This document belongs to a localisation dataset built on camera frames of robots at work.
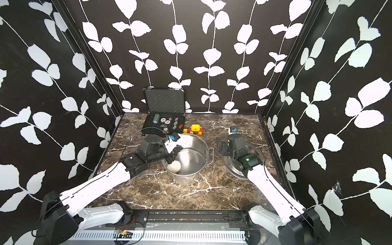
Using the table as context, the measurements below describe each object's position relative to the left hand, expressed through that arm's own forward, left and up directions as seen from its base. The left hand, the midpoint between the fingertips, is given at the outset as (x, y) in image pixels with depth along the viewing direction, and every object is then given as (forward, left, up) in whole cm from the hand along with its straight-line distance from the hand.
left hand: (181, 144), depth 75 cm
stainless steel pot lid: (-3, -29, -24) cm, 38 cm away
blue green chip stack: (+37, +22, -21) cm, 48 cm away
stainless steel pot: (+4, -7, -19) cm, 21 cm away
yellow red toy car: (+24, -8, -18) cm, 31 cm away
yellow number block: (+27, 0, -23) cm, 35 cm away
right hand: (+4, -23, -3) cm, 24 cm away
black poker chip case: (+43, +15, -15) cm, 47 cm away
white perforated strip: (-35, +23, -24) cm, 48 cm away
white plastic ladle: (-2, +6, -22) cm, 23 cm away
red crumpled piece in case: (+30, +4, -22) cm, 37 cm away
